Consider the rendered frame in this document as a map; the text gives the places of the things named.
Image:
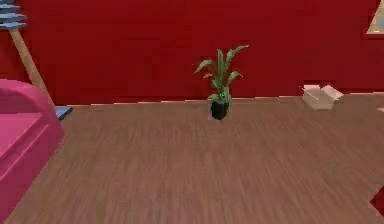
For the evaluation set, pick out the green plant in black pot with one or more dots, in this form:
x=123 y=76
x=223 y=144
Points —
x=220 y=83

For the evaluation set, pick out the pink sofa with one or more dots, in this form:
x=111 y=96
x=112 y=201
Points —
x=23 y=133

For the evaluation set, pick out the open white cardboard box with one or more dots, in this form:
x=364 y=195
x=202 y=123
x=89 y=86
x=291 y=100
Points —
x=318 y=98

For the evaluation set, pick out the red block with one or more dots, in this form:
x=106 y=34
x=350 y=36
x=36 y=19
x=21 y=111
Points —
x=379 y=201

